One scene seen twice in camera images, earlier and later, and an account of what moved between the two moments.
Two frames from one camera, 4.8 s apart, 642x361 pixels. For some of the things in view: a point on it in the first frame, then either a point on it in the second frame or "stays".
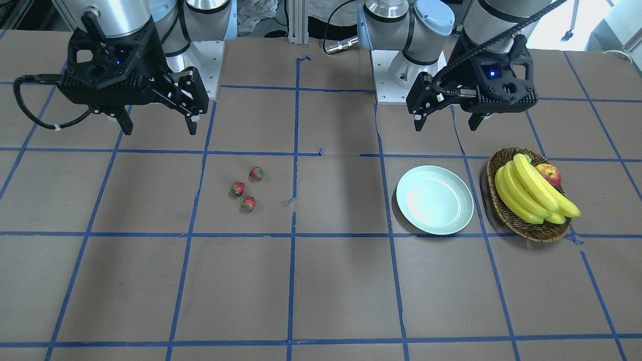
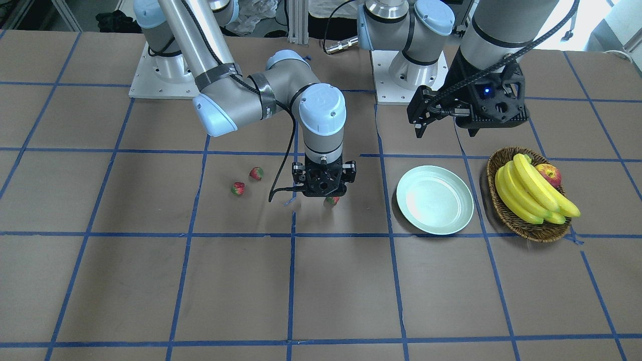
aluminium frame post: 298,22 stays
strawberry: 256,173 stays
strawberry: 237,188 stays
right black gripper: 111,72 -> 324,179
